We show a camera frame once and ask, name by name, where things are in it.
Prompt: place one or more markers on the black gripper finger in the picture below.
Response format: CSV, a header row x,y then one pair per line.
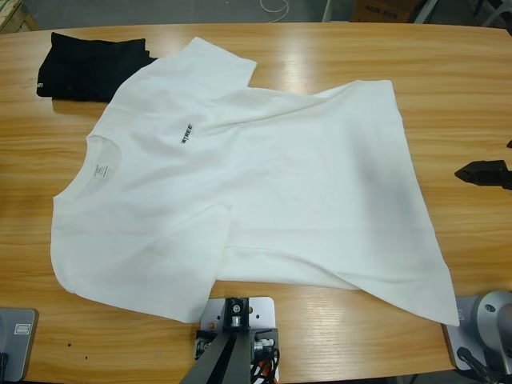
x,y
486,168
492,181

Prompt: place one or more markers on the white t-shirt with black logo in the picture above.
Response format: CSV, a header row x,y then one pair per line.
x,y
240,180

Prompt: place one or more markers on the white plastic chair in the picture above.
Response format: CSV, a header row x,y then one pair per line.
x,y
498,18

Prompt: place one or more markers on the cardboard box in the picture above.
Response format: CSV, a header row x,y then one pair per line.
x,y
380,10

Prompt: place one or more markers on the black clamp block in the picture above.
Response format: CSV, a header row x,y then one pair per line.
x,y
266,334

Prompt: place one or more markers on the folded black garment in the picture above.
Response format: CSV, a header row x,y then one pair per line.
x,y
80,68

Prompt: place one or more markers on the wooden crate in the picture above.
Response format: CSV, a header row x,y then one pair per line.
x,y
14,14

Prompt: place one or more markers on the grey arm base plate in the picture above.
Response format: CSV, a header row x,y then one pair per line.
x,y
456,340
16,344

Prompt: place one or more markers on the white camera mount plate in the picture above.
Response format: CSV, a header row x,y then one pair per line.
x,y
262,310

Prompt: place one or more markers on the dark camera post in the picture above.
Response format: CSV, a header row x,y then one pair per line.
x,y
224,360

